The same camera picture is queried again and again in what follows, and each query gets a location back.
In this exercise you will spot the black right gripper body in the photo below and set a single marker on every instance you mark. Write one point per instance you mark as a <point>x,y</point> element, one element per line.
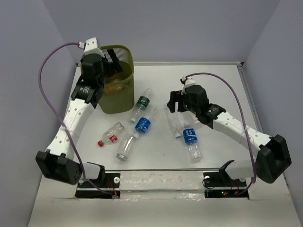
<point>192,108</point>

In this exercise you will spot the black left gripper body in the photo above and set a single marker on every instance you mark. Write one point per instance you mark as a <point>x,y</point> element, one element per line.
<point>107,68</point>

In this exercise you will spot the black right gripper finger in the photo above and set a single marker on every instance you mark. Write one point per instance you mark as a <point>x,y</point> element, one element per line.
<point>173,103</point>
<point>182,105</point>

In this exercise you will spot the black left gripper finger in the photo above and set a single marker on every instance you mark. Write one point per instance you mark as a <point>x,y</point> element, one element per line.
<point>116,67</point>
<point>112,55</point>

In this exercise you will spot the clear slim unlabelled bottle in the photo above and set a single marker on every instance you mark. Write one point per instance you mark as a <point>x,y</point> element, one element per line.
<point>173,122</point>

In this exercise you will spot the orange juice bottle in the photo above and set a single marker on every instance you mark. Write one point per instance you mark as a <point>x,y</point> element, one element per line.
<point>113,87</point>

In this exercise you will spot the blue label water bottle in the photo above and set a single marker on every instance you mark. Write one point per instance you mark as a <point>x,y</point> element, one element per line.
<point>191,142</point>

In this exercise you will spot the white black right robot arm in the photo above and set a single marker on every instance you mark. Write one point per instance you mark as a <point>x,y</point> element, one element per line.
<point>269,155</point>

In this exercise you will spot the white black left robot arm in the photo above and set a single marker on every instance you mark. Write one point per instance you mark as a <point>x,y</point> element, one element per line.
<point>56,162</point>

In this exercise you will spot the olive green mesh bin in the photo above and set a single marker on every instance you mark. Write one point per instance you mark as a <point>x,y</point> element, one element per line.
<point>107,78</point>

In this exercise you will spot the white label square bottle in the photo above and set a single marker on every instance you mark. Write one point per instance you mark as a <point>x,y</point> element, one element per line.
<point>195,122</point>

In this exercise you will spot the green label plastic bottle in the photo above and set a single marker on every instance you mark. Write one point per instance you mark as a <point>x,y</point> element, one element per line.
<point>142,104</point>

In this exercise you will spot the blue label crushed bottle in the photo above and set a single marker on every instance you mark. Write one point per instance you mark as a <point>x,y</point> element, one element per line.
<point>145,122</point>

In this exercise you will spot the red cap crushed bottle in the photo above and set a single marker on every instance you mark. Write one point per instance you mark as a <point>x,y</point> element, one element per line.
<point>112,135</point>

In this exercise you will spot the clear bottle metal rim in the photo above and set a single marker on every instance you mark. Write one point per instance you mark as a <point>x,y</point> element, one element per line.
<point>126,147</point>

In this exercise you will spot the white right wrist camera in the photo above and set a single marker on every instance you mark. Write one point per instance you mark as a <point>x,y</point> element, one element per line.
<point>186,81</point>

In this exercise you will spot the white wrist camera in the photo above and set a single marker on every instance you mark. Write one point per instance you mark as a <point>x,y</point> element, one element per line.
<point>186,81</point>
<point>91,47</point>

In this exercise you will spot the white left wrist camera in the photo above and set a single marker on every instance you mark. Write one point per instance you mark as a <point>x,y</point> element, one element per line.
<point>91,47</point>

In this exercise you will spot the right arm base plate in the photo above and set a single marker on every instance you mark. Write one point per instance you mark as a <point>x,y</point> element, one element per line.
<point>220,185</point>

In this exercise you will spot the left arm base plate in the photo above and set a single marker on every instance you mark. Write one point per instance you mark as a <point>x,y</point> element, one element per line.
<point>108,188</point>

